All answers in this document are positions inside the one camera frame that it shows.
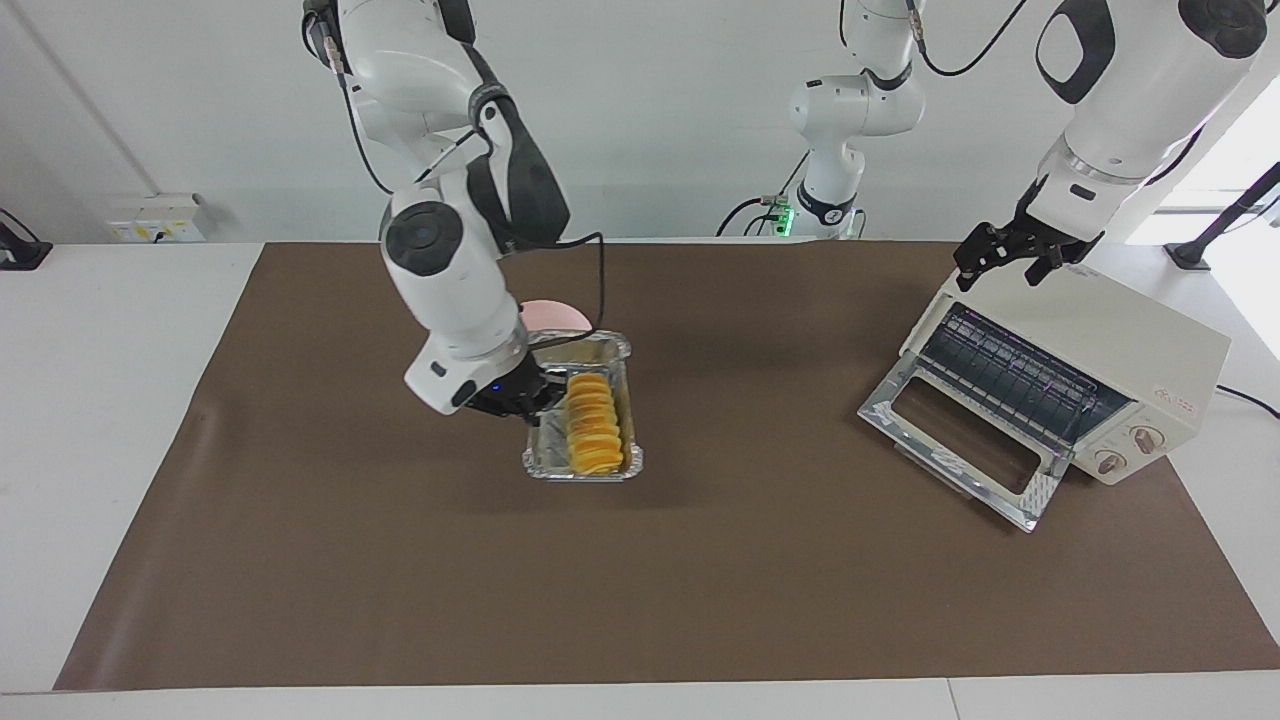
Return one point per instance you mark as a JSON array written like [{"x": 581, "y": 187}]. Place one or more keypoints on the metal oven rack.
[{"x": 1010, "y": 370}]

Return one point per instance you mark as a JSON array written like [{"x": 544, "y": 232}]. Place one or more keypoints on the beige oven knob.
[
  {"x": 1146, "y": 440},
  {"x": 1110, "y": 463}
]

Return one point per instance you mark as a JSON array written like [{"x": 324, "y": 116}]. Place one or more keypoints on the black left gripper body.
[{"x": 1035, "y": 238}]

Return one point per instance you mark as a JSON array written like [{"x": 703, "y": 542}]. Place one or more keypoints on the aluminium foil tray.
[{"x": 545, "y": 460}]

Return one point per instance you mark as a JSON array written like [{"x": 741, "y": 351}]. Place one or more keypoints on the brown table mat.
[{"x": 700, "y": 560}]

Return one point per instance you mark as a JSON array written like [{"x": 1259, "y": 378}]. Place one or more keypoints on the sliced yellow bread loaf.
[{"x": 593, "y": 425}]

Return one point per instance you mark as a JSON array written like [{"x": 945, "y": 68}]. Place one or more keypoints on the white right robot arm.
[{"x": 450, "y": 290}]

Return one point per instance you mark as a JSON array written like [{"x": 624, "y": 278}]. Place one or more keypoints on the glass oven door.
[{"x": 885, "y": 410}]

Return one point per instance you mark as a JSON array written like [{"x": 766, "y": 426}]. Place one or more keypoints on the white wall socket box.
[{"x": 150, "y": 218}]

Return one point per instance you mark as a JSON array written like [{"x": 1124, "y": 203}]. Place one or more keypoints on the black clamp stand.
[
  {"x": 22, "y": 255},
  {"x": 1190, "y": 255}
]

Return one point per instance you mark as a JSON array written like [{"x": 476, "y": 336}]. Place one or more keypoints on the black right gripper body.
[{"x": 510, "y": 395}]

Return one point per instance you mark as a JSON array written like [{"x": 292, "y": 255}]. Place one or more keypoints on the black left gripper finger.
[
  {"x": 1042, "y": 268},
  {"x": 968, "y": 270}
]

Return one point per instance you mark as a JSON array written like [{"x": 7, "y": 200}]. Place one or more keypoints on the pink round plate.
[{"x": 555, "y": 315}]

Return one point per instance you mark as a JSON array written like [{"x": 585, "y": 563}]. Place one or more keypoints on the cream toaster oven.
[{"x": 1110, "y": 330}]

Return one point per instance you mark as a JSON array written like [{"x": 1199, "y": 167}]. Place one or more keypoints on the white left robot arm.
[{"x": 1140, "y": 90}]

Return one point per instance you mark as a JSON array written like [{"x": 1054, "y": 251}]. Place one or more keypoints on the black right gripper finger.
[
  {"x": 543, "y": 410},
  {"x": 556, "y": 377}
]

